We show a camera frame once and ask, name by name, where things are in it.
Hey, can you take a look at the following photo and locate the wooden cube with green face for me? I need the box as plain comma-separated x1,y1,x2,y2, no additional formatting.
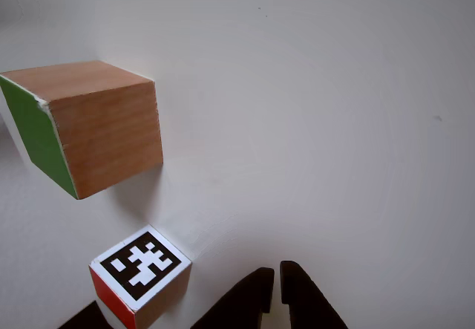
0,60,165,201

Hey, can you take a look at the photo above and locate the red wooden cube with marker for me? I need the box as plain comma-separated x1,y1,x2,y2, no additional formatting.
88,224,193,329

